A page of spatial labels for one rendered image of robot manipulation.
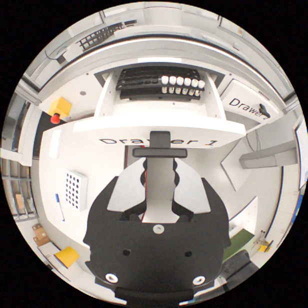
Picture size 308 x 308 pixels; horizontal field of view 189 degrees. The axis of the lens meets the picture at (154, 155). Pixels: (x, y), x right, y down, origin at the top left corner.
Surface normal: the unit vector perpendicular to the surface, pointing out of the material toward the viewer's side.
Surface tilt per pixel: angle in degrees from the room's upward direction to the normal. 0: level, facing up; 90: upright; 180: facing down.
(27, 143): 90
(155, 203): 1
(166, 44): 90
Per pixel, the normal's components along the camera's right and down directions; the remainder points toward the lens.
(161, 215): -0.04, -0.12
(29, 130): 1.00, 0.02
